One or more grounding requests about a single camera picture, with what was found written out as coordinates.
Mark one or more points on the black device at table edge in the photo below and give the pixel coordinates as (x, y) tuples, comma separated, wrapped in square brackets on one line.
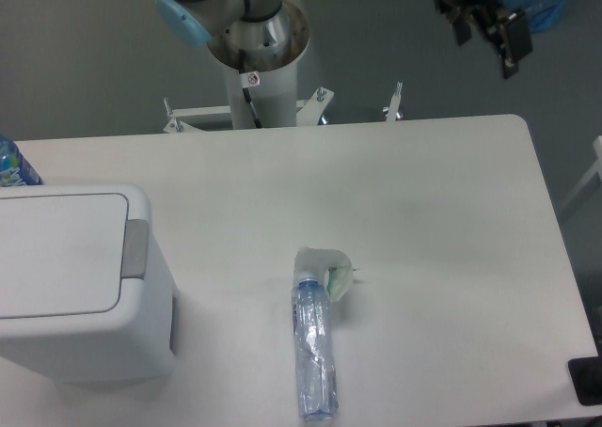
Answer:
[(585, 373)]

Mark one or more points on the blue labelled bottle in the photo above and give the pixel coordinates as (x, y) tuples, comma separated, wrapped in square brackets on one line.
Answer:
[(15, 169)]

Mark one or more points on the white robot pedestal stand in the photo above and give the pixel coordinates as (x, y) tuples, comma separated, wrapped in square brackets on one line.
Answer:
[(268, 98)]

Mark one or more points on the white trash can body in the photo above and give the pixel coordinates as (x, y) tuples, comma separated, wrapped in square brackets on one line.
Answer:
[(136, 339)]

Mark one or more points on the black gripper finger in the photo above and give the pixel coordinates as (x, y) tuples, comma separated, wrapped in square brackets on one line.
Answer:
[(511, 37), (461, 27)]

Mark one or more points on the white frame at right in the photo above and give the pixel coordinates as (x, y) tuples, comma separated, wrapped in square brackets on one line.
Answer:
[(584, 188)]

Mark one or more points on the crumpled white paper wrapper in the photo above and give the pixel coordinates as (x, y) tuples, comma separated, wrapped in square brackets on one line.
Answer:
[(330, 268)]

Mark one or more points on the white trash can lid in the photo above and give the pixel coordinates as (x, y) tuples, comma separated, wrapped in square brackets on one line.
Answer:
[(61, 255)]

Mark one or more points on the grey lid push button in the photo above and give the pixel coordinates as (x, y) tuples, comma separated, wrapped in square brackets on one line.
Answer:
[(135, 249)]

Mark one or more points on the clear crushed plastic bottle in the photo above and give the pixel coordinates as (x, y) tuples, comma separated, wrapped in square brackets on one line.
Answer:
[(315, 368)]

